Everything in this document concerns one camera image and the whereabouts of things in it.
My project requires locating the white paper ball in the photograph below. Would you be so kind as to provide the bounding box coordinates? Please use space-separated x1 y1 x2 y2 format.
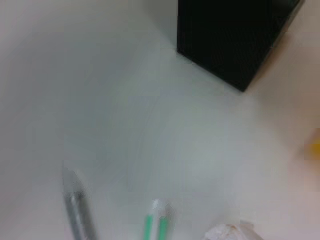
204 219 263 240

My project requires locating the yellow plastic storage bin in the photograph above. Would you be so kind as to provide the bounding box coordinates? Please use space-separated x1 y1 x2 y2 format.
303 128 320 161

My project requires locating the black mesh pen holder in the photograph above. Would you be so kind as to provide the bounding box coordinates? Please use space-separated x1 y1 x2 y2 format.
176 0 306 93

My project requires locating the grey glitter pen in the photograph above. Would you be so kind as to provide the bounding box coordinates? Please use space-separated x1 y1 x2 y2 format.
62 166 99 240

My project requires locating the mint green pen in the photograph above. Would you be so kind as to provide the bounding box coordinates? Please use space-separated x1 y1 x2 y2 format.
143 198 176 240

